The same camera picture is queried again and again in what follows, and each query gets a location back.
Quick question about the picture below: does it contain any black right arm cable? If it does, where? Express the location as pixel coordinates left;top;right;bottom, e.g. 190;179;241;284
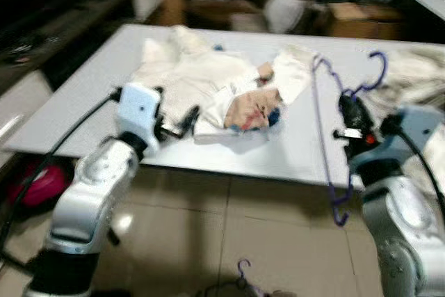
389;123;445;204

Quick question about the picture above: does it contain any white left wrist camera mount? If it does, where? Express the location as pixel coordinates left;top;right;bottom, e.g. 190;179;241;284
115;83;164;148

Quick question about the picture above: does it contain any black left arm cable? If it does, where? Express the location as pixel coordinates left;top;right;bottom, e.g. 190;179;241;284
0;88;122;249

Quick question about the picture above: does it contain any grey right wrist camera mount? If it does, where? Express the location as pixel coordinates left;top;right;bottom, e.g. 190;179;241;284
348;104;444;172

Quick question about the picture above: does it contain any white low cabinet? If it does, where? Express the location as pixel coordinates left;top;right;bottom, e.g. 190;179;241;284
0;67;55;166

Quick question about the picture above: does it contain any brown cardboard box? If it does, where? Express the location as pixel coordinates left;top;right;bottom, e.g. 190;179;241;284
325;1;405;40

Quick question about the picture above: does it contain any black table leg frame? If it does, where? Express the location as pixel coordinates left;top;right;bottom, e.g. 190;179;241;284
104;226;123;248

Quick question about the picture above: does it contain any white printed sweater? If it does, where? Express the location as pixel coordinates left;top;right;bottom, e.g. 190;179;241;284
131;24;315;146

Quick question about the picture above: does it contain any white pillow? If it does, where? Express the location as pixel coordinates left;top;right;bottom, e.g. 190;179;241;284
264;0;307;33

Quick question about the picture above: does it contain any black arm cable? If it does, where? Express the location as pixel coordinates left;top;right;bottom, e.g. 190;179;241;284
0;88;122;249
389;123;445;204

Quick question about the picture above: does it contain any magenta round object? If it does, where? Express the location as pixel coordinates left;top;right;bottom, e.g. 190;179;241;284
13;160;70;209

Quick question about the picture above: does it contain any purple wire hanger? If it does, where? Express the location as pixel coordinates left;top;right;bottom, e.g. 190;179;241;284
235;259;255;292
309;50;390;228

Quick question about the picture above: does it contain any cream grey crumpled garment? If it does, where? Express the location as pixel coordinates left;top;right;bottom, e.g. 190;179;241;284
365;45;445;193

